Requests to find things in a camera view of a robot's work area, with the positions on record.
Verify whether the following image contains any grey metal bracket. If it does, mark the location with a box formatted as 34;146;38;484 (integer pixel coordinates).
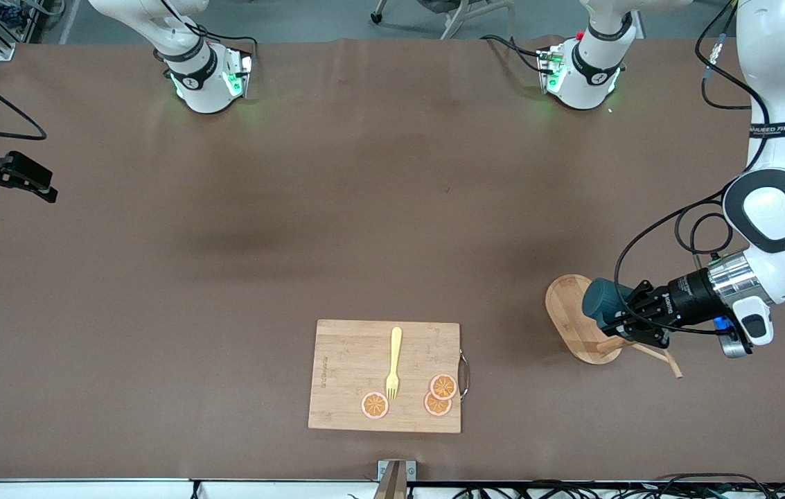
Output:
377;459;417;499

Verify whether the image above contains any black left base cable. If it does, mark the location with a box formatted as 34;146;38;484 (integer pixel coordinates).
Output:
481;35;547;74

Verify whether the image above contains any black right base cable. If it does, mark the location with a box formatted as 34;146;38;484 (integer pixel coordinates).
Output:
157;0;259;53

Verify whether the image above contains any bamboo cutting board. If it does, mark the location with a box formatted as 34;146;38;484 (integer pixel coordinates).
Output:
308;319;470;435

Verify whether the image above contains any black cable bundle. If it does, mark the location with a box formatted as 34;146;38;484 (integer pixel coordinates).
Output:
455;473;785;499

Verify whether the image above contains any yellow plastic fork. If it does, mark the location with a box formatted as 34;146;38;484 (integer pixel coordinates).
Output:
385;327;403;401

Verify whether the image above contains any white table edge rail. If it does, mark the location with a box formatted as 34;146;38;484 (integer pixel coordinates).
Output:
0;478;379;499

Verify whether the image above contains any dark teal mug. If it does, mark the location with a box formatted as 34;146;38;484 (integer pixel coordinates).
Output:
581;277;637;331

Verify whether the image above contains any wooden mug rack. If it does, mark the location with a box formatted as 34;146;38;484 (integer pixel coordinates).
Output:
545;274;684;380

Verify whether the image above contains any black base cable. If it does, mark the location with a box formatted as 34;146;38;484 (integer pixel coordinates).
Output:
157;0;259;53
481;35;547;74

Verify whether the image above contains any office chair base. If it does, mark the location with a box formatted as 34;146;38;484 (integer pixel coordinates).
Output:
371;0;518;40

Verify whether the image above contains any background cable clutter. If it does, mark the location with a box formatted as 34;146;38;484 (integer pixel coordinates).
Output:
0;0;66;44

